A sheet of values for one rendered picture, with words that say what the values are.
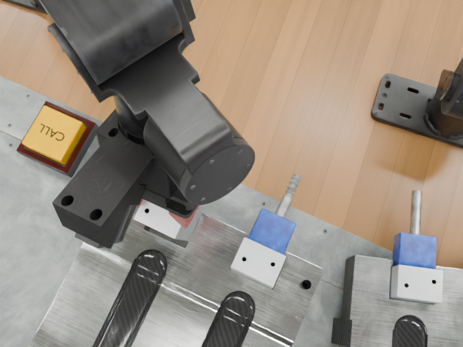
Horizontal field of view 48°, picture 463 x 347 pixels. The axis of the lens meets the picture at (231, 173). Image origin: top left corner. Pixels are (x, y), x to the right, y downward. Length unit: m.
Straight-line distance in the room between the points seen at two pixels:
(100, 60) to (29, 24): 0.53
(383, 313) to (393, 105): 0.28
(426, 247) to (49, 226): 0.48
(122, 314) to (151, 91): 0.32
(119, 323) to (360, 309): 0.27
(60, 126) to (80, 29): 0.40
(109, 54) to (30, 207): 0.44
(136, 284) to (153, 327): 0.05
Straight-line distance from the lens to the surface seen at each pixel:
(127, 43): 0.33
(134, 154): 0.41
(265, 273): 0.56
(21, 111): 0.79
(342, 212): 0.70
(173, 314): 0.60
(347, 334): 0.63
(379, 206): 0.72
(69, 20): 0.33
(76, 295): 0.62
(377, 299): 0.64
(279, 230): 0.58
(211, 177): 0.35
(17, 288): 0.74
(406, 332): 0.66
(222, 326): 0.60
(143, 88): 0.35
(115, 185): 0.40
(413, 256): 0.64
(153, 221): 0.54
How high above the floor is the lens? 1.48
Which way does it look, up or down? 75 degrees down
